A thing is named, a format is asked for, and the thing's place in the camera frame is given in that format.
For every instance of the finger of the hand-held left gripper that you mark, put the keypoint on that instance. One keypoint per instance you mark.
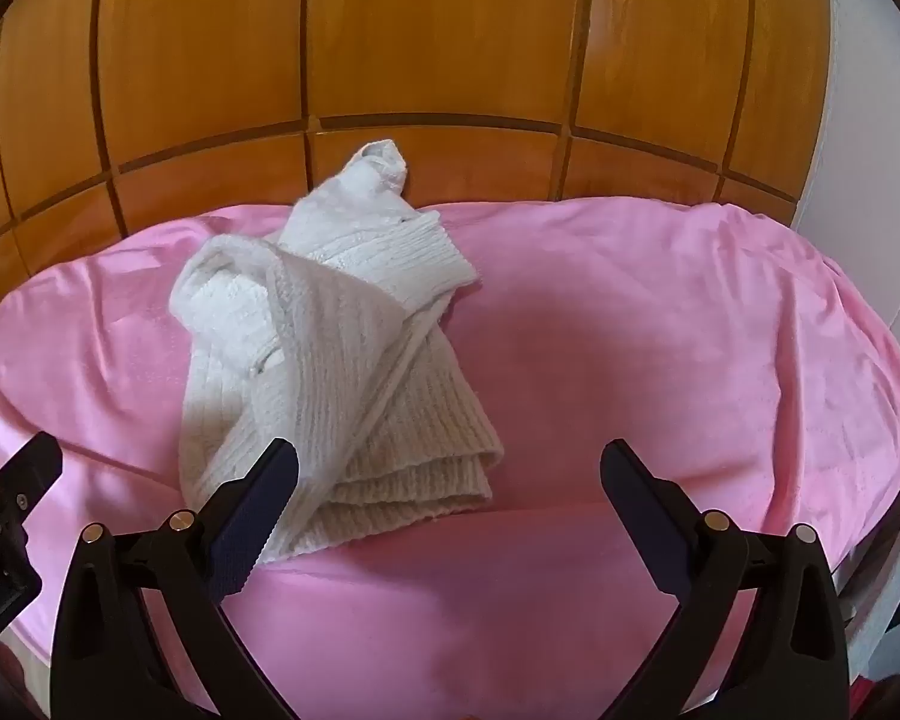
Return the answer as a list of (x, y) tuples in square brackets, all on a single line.
[(30, 469)]

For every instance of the white knit sweater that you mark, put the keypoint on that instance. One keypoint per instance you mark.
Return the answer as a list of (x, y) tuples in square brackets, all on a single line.
[(330, 330)]

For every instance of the white metal-edged furniture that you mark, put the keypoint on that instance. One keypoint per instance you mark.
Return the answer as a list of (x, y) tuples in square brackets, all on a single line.
[(889, 585)]

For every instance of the pink blanket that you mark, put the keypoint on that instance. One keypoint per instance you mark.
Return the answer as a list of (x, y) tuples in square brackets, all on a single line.
[(645, 315)]

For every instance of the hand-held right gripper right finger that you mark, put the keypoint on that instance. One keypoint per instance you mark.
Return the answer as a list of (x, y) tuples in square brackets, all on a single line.
[(641, 517)]

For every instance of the wooden headboard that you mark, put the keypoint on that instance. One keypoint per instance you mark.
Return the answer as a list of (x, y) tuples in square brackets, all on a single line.
[(420, 30)]

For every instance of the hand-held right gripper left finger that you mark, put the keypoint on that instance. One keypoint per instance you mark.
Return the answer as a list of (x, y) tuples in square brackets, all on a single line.
[(259, 517)]

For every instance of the white padded furniture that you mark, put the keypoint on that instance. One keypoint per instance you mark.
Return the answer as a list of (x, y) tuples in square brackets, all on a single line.
[(877, 165)]

